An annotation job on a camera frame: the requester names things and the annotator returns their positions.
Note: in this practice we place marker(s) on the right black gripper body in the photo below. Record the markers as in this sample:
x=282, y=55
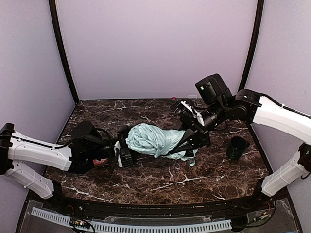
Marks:
x=198, y=135

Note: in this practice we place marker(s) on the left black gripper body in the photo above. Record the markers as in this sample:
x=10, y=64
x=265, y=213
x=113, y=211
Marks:
x=122, y=140

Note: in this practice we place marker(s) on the mint green folding umbrella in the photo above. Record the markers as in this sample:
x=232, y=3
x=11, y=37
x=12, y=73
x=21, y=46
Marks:
x=151, y=140

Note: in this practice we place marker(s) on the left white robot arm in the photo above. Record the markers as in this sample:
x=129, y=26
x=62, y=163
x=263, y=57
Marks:
x=87, y=145

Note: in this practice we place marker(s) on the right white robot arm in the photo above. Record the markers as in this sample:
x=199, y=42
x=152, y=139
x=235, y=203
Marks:
x=251, y=107

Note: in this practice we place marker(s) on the orange patterned ceramic bowl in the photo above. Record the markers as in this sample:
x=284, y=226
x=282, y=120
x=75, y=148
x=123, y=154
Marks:
x=100, y=162

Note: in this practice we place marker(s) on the dark green ceramic cup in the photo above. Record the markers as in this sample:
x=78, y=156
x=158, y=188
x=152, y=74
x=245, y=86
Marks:
x=236, y=148

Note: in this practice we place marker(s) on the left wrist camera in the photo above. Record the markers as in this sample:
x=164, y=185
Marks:
x=117, y=159

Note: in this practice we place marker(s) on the black front table rail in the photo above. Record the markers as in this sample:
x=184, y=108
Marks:
x=85, y=209

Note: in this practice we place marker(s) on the white slotted cable duct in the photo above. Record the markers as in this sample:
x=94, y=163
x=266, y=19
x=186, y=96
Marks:
x=96, y=226

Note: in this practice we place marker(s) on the right black frame post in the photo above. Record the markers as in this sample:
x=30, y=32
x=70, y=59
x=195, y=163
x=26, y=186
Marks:
x=253, y=44

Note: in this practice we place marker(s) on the black frame post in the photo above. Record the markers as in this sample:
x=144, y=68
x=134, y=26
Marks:
x=61, y=50
x=253, y=44

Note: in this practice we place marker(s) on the left black frame post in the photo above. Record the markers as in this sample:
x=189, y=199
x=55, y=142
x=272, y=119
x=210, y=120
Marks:
x=61, y=50

